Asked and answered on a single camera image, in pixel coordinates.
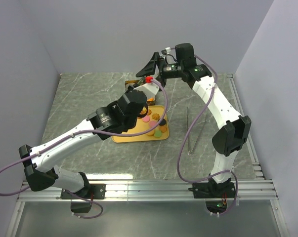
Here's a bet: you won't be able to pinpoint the metal serving tongs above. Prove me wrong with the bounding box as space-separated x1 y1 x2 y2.
187 113 209 156

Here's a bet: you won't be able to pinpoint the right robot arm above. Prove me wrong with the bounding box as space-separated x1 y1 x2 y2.
136 43 252 198

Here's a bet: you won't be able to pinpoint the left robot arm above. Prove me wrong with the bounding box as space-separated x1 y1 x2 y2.
19 89 148 198

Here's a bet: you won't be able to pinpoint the green cookie tin box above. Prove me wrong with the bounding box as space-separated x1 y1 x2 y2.
124 79 157 107

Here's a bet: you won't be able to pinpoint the pink sandwich cookie upper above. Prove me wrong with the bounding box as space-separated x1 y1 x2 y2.
142 116 150 122

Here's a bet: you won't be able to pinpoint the pink sandwich cookie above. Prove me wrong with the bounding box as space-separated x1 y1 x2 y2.
142 116 150 122
149 121 157 128

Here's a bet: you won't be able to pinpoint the tan flower cookie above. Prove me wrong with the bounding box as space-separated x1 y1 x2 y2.
152 113 160 120

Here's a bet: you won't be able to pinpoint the pink sandwich cookie lower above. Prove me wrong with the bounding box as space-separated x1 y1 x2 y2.
149 121 157 128

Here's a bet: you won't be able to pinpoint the black sandwich cookie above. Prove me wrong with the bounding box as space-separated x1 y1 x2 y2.
159 119 167 126

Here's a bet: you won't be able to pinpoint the dotted sandwich cookie right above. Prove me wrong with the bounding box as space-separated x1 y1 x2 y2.
146 130 155 136

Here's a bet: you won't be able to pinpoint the green sandwich cookie right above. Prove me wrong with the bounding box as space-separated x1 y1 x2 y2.
154 130 162 138

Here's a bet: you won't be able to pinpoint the small swirl cookie right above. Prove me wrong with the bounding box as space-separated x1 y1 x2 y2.
159 126 167 133

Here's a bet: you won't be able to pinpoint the yellow plastic tray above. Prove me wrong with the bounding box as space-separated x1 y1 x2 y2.
112 105 170 143

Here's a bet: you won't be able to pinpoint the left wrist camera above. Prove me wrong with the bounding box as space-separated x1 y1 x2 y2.
135 76 160 100

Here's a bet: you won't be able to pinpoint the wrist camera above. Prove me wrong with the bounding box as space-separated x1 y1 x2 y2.
161 47 173 62
135 76 160 100

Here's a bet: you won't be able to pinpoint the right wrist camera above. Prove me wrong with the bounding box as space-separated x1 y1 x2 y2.
161 47 173 62

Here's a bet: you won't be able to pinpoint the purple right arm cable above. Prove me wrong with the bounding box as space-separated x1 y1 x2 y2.
167 47 238 218

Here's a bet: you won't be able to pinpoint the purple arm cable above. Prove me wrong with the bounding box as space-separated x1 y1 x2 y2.
0 80 169 219
167 47 238 218

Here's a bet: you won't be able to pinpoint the aluminium rail frame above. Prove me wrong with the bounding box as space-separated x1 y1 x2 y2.
17 74 278 203

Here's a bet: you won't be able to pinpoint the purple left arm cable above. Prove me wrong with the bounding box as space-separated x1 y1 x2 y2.
0 80 169 219

